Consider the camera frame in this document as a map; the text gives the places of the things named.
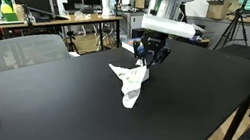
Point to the black table leg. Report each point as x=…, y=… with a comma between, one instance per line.
x=237, y=119

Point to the small black tripod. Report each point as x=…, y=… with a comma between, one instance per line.
x=71, y=38

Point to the long wooden desk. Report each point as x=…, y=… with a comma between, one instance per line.
x=56, y=22

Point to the flat brown cardboard box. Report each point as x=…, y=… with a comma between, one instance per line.
x=245, y=17

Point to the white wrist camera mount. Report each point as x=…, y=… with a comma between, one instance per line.
x=168, y=26

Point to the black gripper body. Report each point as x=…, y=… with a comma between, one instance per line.
x=153, y=43

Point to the yellow green bottle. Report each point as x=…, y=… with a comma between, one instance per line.
x=6, y=7

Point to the grey mesh office chair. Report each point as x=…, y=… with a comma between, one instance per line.
x=17, y=53

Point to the black camera tripod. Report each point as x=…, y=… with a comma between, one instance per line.
x=240, y=16

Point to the white cloth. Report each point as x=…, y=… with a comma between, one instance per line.
x=131, y=86

